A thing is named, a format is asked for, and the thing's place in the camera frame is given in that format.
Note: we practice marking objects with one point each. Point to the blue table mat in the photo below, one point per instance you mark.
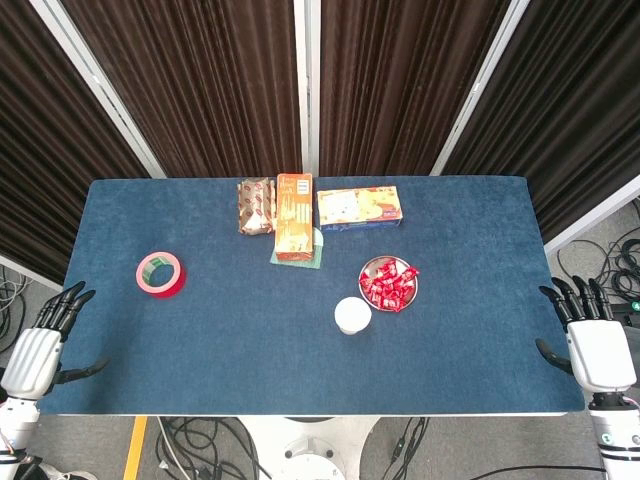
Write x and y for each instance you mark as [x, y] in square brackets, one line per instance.
[250, 350]

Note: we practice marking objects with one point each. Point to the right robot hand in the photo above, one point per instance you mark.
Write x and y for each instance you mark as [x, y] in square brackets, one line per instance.
[600, 355]

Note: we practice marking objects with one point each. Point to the dark brown curtain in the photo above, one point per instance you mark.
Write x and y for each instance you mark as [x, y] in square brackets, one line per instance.
[575, 125]
[400, 90]
[200, 90]
[40, 150]

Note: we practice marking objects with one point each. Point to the yellow blue biscuit box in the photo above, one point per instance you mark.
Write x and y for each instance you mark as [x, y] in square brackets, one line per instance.
[360, 207]

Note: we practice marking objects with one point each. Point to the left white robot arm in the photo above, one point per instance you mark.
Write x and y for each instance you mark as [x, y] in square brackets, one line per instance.
[15, 420]

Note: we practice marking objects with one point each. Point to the white frame bar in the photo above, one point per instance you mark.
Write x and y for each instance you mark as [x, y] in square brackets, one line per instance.
[25, 270]
[590, 215]

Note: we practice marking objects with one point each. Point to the green cloth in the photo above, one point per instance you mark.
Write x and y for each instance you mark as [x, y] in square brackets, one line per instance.
[318, 250]

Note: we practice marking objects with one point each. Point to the red tape roll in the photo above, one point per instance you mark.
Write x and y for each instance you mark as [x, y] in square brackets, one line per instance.
[175, 290]

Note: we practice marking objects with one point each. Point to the white paper cup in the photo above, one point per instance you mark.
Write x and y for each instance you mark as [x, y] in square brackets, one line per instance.
[352, 312]

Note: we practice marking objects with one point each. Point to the round metal plate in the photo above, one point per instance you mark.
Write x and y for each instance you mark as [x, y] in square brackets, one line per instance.
[412, 290]

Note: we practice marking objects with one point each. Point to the white black sneaker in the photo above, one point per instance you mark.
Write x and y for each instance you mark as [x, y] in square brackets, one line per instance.
[70, 474]

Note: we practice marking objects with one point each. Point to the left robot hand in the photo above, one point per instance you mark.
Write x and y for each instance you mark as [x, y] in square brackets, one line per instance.
[30, 360]

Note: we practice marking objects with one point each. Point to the tall orange box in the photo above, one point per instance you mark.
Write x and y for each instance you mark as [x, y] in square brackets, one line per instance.
[294, 220]

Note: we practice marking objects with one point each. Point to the yellow floor tape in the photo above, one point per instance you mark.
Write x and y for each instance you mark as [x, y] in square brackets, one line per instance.
[135, 450]

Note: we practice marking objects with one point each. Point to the gold snack bag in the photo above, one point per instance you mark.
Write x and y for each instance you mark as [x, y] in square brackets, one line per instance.
[255, 207]

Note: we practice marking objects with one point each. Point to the white frame post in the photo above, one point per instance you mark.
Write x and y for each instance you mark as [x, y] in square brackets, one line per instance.
[95, 80]
[300, 75]
[475, 90]

